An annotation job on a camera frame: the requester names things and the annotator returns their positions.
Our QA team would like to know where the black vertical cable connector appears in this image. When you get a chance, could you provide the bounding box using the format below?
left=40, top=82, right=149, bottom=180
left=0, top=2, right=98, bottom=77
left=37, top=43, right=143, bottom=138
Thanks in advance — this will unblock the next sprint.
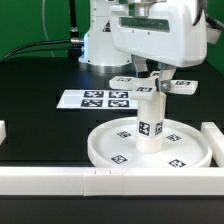
left=68, top=0, right=79, bottom=43

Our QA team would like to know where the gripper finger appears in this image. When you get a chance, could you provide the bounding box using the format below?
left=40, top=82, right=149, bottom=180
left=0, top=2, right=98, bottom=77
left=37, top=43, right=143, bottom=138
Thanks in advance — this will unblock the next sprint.
left=158, top=64, right=175, bottom=91
left=132, top=55, right=148, bottom=78

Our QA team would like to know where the thin white cable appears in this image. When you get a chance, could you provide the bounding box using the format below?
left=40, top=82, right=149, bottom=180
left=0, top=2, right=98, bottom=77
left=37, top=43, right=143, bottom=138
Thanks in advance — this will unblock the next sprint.
left=41, top=0, right=56, bottom=58

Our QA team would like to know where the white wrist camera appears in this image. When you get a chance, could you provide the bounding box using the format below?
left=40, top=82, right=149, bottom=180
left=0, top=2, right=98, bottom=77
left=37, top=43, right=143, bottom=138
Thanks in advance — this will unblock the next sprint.
left=206, top=16, right=224, bottom=44

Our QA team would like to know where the white rail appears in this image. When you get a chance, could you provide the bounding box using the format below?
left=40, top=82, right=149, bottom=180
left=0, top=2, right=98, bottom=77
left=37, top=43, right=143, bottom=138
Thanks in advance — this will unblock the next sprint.
left=0, top=167, right=224, bottom=196
left=0, top=120, right=6, bottom=145
left=201, top=122, right=224, bottom=168

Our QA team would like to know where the white right rail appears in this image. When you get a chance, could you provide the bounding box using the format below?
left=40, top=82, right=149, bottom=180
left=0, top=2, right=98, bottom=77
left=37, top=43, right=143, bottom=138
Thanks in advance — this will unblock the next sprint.
left=201, top=122, right=224, bottom=168

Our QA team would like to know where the black cable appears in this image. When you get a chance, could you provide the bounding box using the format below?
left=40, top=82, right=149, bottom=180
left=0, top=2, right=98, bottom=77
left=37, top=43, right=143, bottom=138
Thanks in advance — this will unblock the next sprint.
left=0, top=38, right=84, bottom=63

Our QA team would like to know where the white round table top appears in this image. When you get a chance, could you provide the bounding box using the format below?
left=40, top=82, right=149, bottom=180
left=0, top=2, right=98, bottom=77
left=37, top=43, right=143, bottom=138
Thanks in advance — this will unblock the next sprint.
left=87, top=117, right=212, bottom=168

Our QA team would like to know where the white marker plate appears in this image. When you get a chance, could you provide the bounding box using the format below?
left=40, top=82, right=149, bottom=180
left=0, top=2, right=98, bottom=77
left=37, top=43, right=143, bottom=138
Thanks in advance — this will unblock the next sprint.
left=57, top=90, right=138, bottom=109

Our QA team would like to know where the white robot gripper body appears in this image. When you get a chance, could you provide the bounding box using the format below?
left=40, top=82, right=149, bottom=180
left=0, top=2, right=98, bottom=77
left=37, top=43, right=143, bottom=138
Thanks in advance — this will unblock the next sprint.
left=110, top=3, right=207, bottom=67

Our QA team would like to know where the white cross-shaped table base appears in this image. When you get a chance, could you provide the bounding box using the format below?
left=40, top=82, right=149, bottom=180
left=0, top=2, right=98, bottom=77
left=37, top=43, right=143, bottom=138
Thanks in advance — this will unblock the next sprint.
left=109, top=75, right=198, bottom=100

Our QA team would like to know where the white left rail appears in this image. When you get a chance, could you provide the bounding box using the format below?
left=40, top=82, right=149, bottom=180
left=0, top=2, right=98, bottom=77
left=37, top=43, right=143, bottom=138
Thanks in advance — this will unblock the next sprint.
left=0, top=120, right=6, bottom=145

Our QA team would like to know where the white front rail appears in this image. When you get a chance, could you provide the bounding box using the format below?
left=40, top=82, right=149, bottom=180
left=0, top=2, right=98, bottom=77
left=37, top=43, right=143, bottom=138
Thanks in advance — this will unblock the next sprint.
left=0, top=167, right=224, bottom=196

